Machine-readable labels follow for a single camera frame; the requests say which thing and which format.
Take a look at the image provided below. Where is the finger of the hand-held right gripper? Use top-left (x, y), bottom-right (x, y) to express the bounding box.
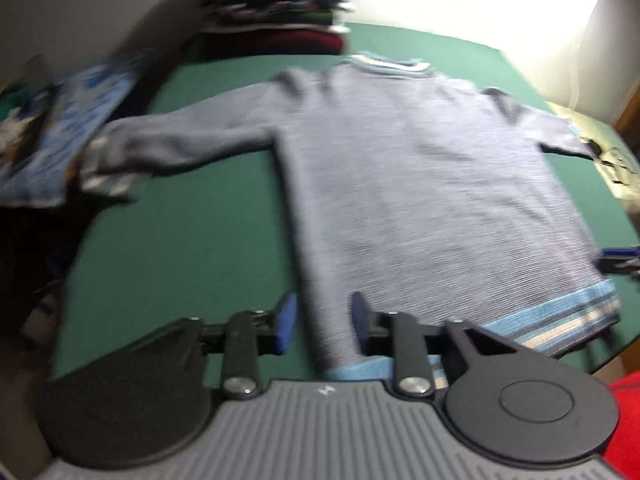
top-left (597, 246), bottom-right (640, 277)

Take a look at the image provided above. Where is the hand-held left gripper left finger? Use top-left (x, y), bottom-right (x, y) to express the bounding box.
top-left (134, 292), bottom-right (300, 402)

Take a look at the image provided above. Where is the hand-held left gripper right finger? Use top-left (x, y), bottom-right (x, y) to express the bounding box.
top-left (349, 291), bottom-right (533, 402)

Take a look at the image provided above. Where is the grey blue-striped knit sweater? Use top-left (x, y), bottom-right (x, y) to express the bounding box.
top-left (80, 51), bottom-right (622, 382)

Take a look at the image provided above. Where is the stack of folded clothes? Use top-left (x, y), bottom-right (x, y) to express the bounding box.
top-left (200, 0), bottom-right (367, 57)

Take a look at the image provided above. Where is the green table cloth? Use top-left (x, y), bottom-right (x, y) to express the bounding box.
top-left (50, 21), bottom-right (640, 381)

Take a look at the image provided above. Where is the pale patterned bed sheet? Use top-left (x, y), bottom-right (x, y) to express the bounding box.
top-left (546, 101), bottom-right (640, 202)

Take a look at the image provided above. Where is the person's red clothing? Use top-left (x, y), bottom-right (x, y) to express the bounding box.
top-left (599, 370), bottom-right (640, 480)

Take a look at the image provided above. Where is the blue patterned cloth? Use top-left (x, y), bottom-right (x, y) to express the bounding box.
top-left (0, 51), bottom-right (153, 209)

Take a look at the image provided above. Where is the brown wooden door frame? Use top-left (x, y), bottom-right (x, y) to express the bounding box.
top-left (614, 94), bottom-right (640, 143)

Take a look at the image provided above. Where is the white power cable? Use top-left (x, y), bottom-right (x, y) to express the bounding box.
top-left (569, 0), bottom-right (617, 111)

